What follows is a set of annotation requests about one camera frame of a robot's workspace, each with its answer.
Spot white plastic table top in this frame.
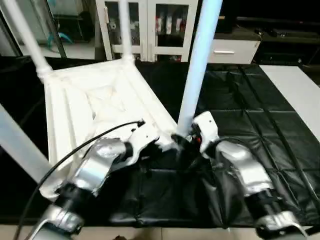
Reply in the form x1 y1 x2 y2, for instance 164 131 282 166
37 58 181 203

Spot white flat board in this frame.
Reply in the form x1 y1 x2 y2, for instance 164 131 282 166
259 64 320 118

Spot grey pole stand blue brackets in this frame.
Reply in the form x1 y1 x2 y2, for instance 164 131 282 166
41 0 73 60

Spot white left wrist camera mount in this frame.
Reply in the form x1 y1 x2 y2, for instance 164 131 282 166
126 122 161 167

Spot black low desk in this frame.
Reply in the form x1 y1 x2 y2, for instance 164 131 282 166
236 16 320 66

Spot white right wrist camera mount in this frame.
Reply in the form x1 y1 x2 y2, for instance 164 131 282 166
192 111 220 160

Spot white glass door cabinet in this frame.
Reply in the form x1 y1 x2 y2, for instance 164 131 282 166
96 0 200 63

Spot black storage unit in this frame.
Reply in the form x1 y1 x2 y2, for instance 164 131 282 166
53 12 92 43

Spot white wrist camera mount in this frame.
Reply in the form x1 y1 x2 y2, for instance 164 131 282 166
192 111 220 160
126 122 161 167

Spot white drawer cabinet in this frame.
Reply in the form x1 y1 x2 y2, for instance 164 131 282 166
207 38 261 65

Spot black work mat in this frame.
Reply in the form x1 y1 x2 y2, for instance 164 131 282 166
0 56 320 230

